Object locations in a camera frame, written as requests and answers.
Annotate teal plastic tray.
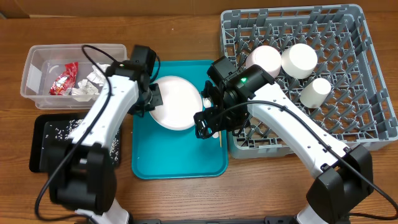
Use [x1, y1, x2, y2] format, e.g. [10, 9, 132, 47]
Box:
[132, 60, 228, 179]

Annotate white plastic cup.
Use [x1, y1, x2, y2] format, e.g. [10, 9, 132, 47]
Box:
[300, 78, 331, 108]

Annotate pile of rice and nuts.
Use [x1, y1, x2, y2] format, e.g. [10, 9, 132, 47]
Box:
[40, 119, 121, 166]

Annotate red snack wrapper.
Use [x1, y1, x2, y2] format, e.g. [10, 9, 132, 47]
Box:
[49, 62, 78, 95]

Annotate clear plastic bin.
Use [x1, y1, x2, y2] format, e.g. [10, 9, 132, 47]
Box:
[20, 43, 134, 110]

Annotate wooden chopstick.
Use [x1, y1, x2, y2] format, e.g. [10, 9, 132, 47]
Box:
[218, 131, 222, 148]

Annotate white napkin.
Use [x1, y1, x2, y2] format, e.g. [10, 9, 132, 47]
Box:
[71, 79, 99, 101]
[87, 63, 110, 86]

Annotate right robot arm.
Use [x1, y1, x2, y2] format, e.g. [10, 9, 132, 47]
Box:
[194, 64, 373, 223]

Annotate large white plate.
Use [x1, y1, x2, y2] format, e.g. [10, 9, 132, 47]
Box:
[150, 76, 203, 131]

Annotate white plastic fork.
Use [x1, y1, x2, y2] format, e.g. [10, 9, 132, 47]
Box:
[202, 98, 220, 139]

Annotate small bowl with nuts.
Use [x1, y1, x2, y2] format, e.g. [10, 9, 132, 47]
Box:
[245, 45, 282, 78]

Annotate grey dish rack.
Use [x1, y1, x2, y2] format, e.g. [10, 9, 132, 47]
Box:
[220, 4, 397, 151]

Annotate black plastic tray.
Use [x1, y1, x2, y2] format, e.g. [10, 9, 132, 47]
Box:
[29, 112, 122, 173]

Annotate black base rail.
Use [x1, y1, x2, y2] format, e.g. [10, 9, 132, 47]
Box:
[130, 215, 298, 224]

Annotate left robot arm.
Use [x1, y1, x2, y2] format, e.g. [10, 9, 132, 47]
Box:
[42, 60, 162, 223]

